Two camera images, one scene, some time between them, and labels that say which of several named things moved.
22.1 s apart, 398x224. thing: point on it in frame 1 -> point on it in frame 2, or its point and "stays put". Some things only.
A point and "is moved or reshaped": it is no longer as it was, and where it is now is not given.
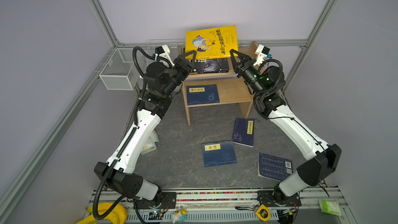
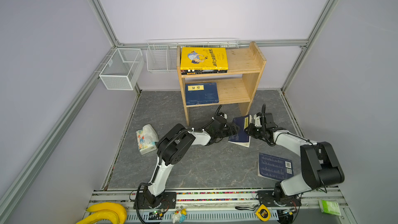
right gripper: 245,70 -> 249,130
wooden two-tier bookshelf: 216,88 stays put
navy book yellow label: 243,131 stays put
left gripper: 182,60 -> 234,129
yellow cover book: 213,43 is moved or reshaped
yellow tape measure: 263,213 stays put
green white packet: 331,207 stays put
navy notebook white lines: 274,168 stays put
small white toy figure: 179,215 stays put
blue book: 218,154 -> 201,93
